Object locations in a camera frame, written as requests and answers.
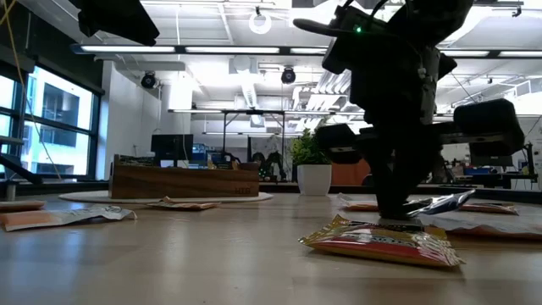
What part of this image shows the yellow red mango tea packet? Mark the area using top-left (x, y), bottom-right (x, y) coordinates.
top-left (298, 213), bottom-right (466, 269)

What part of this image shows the wooden tea box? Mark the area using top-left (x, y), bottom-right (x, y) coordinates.
top-left (108, 153), bottom-right (261, 200)

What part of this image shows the orange green tea packet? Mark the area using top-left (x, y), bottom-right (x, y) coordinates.
top-left (147, 196), bottom-right (221, 212)

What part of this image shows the black ceiling camera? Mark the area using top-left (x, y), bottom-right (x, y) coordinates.
top-left (280, 65), bottom-right (297, 85)
top-left (140, 70), bottom-right (158, 90)

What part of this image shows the blue foil tea packet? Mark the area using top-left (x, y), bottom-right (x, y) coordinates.
top-left (404, 189), bottom-right (476, 219)

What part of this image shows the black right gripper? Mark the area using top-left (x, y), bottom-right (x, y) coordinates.
top-left (316, 33), bottom-right (526, 219)

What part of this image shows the white orange tea packet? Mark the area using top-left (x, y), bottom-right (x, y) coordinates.
top-left (0, 205), bottom-right (138, 233)

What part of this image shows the white woven round placemat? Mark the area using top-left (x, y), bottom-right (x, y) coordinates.
top-left (58, 190), bottom-right (274, 205)

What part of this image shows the black computer monitor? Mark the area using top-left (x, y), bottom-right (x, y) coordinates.
top-left (469, 154), bottom-right (513, 168)
top-left (150, 133), bottom-right (195, 168)

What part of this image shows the white ring ceiling lamp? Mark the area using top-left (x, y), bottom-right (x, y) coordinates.
top-left (248, 10), bottom-right (273, 36)

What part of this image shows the green plant in white pot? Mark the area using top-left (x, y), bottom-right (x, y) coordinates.
top-left (289, 128), bottom-right (334, 197)

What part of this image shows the orange partition screen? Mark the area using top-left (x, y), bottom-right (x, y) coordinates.
top-left (331, 158), bottom-right (372, 186)

